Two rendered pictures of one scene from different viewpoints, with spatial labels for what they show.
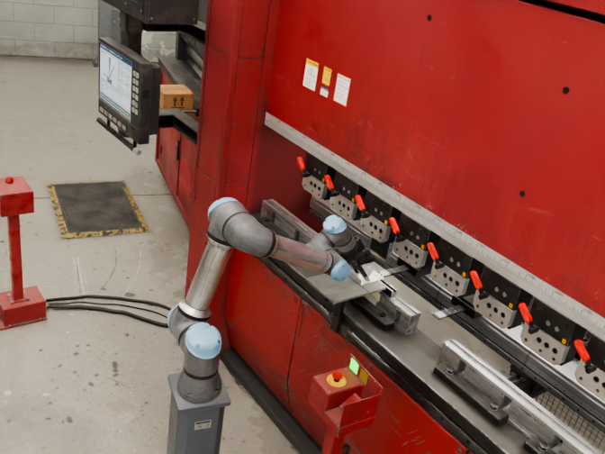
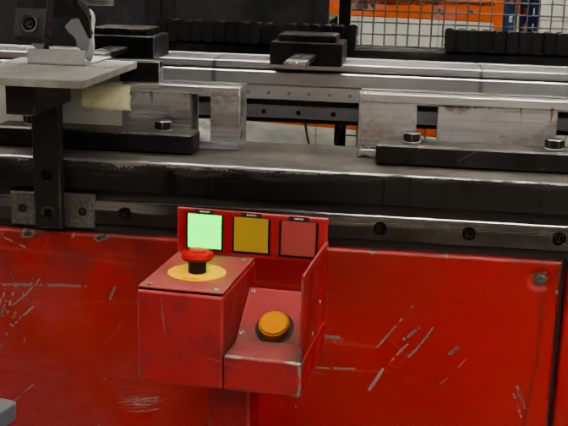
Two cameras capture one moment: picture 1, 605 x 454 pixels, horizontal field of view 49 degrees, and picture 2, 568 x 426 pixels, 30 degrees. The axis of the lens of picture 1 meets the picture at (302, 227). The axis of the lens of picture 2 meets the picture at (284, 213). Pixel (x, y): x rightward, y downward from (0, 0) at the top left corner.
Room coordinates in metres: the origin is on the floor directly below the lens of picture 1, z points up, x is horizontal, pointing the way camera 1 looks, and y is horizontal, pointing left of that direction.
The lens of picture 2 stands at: (0.94, 0.57, 1.16)
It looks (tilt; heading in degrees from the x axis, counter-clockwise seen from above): 14 degrees down; 317
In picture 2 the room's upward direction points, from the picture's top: 2 degrees clockwise
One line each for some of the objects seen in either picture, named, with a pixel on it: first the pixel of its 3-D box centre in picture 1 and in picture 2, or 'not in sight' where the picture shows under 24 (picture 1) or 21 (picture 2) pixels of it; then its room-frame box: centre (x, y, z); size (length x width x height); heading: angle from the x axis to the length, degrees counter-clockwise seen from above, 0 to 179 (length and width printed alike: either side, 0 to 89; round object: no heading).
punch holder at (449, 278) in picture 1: (458, 266); not in sight; (2.05, -0.56, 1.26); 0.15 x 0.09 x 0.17; 40
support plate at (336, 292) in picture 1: (346, 284); (49, 71); (2.24, -0.20, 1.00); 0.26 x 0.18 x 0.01; 130
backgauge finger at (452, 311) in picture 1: (459, 306); (304, 51); (2.19, -0.64, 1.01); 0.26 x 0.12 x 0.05; 130
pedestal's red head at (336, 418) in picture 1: (344, 394); (236, 297); (1.89, -0.25, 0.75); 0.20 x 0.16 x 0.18; 35
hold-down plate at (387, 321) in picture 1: (365, 306); (97, 137); (2.27, -0.30, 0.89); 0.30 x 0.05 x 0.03; 40
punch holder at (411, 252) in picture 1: (418, 239); not in sight; (2.20, -0.43, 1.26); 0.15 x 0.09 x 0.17; 40
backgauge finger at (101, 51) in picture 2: (403, 267); (115, 44); (2.43, -0.44, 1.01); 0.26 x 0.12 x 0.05; 130
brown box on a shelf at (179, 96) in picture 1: (172, 95); not in sight; (4.11, 0.95, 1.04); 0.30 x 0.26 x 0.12; 26
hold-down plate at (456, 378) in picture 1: (469, 393); (481, 155); (1.83, -0.66, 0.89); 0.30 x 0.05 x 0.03; 40
